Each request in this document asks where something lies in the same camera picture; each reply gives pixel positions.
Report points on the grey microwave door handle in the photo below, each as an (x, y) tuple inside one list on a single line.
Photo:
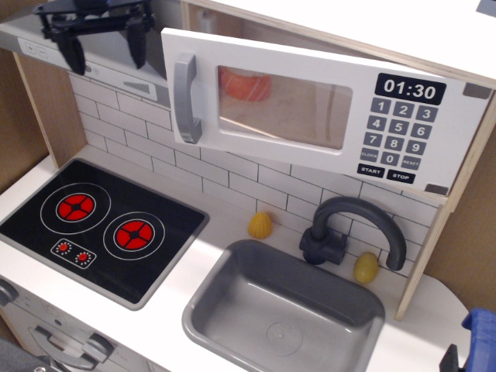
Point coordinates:
[(189, 127)]

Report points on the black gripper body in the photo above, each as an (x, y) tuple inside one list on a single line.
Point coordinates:
[(80, 18)]

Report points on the blue plastic object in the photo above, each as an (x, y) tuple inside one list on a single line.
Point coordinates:
[(481, 323)]

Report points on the grey toy sink basin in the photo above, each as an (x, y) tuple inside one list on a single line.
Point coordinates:
[(265, 310)]

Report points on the grey range hood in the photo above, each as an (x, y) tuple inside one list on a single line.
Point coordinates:
[(107, 56)]

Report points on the yellow toy lemon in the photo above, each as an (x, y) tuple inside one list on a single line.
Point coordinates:
[(365, 268)]

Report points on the black toy stovetop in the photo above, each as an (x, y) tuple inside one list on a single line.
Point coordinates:
[(110, 234)]

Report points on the grey oven knob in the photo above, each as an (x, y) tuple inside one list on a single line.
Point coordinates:
[(8, 293)]

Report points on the white toy microwave door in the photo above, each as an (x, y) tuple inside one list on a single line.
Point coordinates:
[(332, 112)]

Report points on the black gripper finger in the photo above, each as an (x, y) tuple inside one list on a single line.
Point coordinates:
[(72, 51), (136, 38)]

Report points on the red toy food in microwave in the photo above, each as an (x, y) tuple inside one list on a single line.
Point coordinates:
[(244, 85)]

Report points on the yellow toy corn piece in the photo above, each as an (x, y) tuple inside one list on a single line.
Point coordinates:
[(260, 226)]

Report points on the black clamp part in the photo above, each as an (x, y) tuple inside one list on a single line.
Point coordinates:
[(450, 360)]

